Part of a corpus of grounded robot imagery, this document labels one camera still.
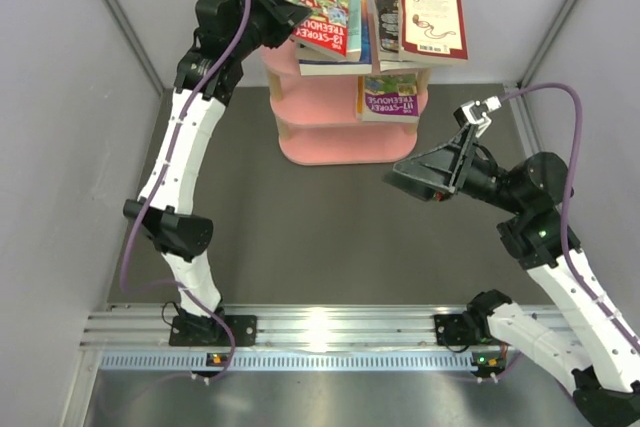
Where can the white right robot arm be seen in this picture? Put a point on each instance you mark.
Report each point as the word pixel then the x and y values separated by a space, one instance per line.
pixel 550 272

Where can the red 13-storey treehouse book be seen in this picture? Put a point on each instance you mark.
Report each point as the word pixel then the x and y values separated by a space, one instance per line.
pixel 322 2

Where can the blue fantasy cover book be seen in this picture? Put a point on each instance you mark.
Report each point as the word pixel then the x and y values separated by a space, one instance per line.
pixel 363 66

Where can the black back cover book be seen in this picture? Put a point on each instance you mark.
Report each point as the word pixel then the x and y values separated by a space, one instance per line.
pixel 387 30

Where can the blue nineteen eighty-four book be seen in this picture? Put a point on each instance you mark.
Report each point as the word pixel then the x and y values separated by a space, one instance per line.
pixel 388 65

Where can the red cream pocket-watch book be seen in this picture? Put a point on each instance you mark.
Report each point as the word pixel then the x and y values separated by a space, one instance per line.
pixel 432 32

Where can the teal back cover book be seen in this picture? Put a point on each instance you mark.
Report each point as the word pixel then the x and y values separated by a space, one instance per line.
pixel 354 27

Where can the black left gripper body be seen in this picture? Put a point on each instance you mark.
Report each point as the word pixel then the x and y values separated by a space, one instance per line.
pixel 262 28

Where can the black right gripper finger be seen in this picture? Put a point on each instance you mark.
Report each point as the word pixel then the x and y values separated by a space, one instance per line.
pixel 412 187
pixel 433 168

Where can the orange cover book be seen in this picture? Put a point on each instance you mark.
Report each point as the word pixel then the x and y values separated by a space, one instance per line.
pixel 359 98

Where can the aluminium mounting rail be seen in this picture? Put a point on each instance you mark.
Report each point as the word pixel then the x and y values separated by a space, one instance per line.
pixel 362 339

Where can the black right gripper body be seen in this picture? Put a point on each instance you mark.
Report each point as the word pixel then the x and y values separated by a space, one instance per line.
pixel 485 179

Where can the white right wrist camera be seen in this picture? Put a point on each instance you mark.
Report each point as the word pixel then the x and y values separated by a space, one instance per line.
pixel 478 114

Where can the pink three-tier shelf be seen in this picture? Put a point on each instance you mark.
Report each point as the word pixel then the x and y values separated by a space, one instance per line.
pixel 316 117

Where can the purple 117-storey treehouse book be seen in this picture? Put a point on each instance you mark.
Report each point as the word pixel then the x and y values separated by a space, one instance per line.
pixel 390 98

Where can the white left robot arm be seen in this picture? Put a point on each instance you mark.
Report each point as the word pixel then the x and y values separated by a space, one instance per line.
pixel 227 32

